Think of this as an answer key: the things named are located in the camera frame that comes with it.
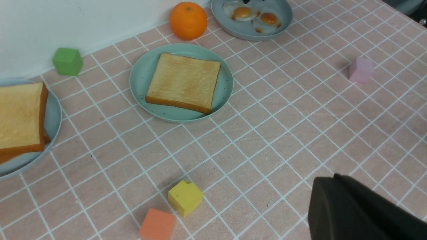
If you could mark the green centre plate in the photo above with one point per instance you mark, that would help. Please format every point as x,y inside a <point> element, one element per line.
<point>143,72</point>

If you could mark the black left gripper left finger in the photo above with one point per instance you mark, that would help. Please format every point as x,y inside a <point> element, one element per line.
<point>334,215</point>

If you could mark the yellow cube block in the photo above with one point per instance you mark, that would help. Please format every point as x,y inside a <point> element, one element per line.
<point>185,197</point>

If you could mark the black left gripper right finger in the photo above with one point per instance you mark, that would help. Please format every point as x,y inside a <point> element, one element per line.
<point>392,220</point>

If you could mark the left blue-grey plate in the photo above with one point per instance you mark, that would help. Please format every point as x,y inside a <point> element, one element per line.
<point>13,164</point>

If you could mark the right blue-grey plate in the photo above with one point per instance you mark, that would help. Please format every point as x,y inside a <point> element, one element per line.
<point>245,30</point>

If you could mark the orange fruit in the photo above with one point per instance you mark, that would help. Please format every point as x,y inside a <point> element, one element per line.
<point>188,21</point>

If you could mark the orange cube block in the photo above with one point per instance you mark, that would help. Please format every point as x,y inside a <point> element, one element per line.
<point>157,225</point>

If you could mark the fried egg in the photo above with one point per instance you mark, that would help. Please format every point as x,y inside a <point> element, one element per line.
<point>266,23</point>
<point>238,11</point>

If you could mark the pink cube block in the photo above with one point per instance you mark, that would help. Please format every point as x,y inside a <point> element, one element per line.
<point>360,70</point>

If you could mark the green cube block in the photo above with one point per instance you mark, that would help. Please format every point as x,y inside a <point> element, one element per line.
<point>67,61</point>

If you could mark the blue-grey plate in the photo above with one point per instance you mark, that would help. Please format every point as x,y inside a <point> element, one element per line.
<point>245,30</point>
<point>13,164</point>

